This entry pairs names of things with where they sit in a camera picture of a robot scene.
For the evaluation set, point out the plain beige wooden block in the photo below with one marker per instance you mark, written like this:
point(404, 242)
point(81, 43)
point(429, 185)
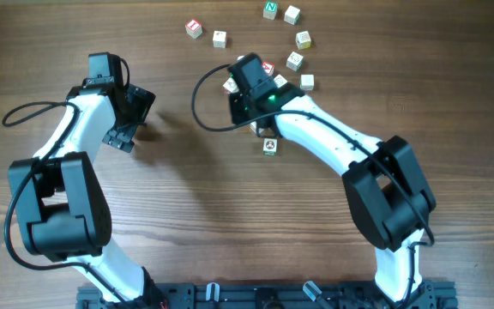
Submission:
point(307, 82)

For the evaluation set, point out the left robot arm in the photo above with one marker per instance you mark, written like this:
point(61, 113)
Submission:
point(58, 216)

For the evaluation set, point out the white number 2 block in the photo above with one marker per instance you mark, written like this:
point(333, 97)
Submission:
point(219, 39)

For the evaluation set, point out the white block behind finger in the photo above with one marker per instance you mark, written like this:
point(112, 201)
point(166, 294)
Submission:
point(294, 61)

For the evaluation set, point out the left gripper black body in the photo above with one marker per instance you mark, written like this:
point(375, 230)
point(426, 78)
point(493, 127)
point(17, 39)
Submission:
point(131, 118)

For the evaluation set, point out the red A letter block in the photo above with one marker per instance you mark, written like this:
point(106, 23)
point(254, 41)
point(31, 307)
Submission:
point(268, 68)

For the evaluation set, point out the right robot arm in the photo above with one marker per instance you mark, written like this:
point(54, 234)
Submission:
point(389, 198)

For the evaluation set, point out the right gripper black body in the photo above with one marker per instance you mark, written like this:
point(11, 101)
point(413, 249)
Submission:
point(254, 96)

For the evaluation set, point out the plain white wooden block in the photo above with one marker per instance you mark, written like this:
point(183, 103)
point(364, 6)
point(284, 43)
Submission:
point(292, 15)

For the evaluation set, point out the blue edged picture block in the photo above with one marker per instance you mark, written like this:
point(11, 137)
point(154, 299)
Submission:
point(280, 81)

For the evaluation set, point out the green N letter block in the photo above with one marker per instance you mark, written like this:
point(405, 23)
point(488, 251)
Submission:
point(270, 10)

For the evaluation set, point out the yellow edged wooden block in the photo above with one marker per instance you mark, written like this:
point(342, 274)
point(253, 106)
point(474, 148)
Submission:
point(303, 40)

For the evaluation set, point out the red Y letter block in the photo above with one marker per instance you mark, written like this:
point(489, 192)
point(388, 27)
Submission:
point(256, 129)

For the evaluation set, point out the red I letter block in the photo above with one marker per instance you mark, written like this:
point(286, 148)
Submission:
point(193, 28)

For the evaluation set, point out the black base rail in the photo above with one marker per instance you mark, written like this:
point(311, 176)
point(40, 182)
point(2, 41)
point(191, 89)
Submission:
point(343, 295)

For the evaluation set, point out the green brown circle block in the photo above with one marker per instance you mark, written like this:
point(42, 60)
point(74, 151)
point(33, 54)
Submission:
point(270, 146)

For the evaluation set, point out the red O letter block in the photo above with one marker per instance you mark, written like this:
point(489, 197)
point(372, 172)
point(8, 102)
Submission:
point(230, 86)

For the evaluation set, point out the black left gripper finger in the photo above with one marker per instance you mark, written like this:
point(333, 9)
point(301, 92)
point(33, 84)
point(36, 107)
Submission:
point(139, 101)
point(121, 137)

